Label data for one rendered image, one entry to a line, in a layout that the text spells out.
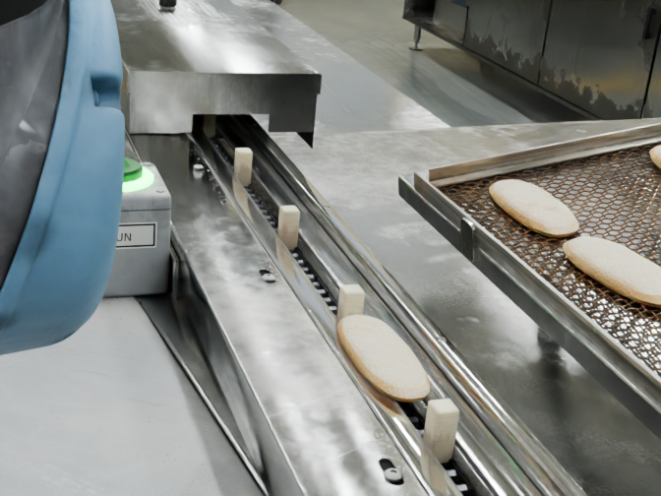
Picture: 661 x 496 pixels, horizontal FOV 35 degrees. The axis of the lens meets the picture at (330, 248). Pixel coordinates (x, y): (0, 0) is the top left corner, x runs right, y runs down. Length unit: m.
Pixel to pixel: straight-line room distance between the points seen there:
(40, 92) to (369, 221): 0.64
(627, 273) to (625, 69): 3.34
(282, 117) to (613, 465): 0.50
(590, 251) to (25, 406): 0.35
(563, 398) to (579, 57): 3.59
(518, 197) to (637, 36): 3.19
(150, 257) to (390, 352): 0.20
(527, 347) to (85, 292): 0.47
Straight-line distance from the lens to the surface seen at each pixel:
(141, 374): 0.65
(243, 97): 0.97
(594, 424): 0.65
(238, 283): 0.67
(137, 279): 0.73
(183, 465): 0.57
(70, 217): 0.28
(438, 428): 0.54
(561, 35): 4.34
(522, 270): 0.65
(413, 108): 1.30
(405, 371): 0.59
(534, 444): 0.54
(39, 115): 0.28
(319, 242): 0.77
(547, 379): 0.69
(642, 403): 0.56
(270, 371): 0.57
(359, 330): 0.63
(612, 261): 0.66
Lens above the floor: 1.14
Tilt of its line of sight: 23 degrees down
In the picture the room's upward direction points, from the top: 6 degrees clockwise
